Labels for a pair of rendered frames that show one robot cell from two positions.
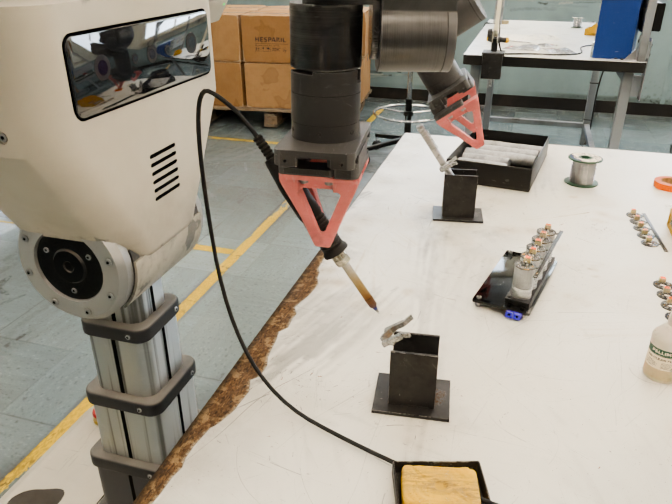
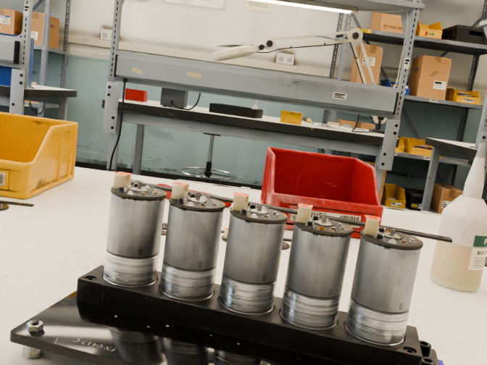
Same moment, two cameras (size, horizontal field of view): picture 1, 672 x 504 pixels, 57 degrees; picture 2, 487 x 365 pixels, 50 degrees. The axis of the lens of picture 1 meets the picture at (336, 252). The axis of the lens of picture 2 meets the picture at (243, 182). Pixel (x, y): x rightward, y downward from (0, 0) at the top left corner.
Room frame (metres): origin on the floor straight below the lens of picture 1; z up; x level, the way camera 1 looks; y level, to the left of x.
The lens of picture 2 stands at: (0.79, -0.05, 0.86)
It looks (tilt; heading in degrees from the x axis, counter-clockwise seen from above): 9 degrees down; 253
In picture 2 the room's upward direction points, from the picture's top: 8 degrees clockwise
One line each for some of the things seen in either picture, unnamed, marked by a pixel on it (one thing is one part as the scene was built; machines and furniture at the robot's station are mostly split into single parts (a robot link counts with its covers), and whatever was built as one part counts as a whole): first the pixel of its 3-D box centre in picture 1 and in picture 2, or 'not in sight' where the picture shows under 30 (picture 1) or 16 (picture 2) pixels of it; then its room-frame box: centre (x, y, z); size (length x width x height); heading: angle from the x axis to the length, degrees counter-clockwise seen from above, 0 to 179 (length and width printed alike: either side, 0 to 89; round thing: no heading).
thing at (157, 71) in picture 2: not in sight; (255, 86); (0.07, -2.41, 0.90); 1.30 x 0.06 x 0.12; 163
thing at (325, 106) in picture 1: (325, 112); not in sight; (0.51, 0.01, 1.03); 0.10 x 0.07 x 0.07; 170
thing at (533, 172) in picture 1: (499, 157); not in sight; (1.21, -0.33, 0.77); 0.24 x 0.16 x 0.04; 156
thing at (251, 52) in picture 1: (283, 63); not in sight; (4.67, 0.38, 0.38); 1.20 x 0.80 x 0.73; 79
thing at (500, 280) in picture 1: (516, 282); (231, 352); (0.72, -0.24, 0.76); 0.16 x 0.07 x 0.01; 151
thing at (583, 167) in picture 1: (583, 169); not in sight; (1.13, -0.47, 0.78); 0.06 x 0.06 x 0.05
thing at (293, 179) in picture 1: (325, 192); not in sight; (0.51, 0.01, 0.96); 0.07 x 0.07 x 0.09; 80
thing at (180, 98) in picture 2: not in sight; (174, 97); (0.40, -2.66, 0.80); 0.15 x 0.12 x 0.10; 74
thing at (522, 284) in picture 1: (522, 282); (380, 293); (0.67, -0.23, 0.79); 0.02 x 0.02 x 0.05
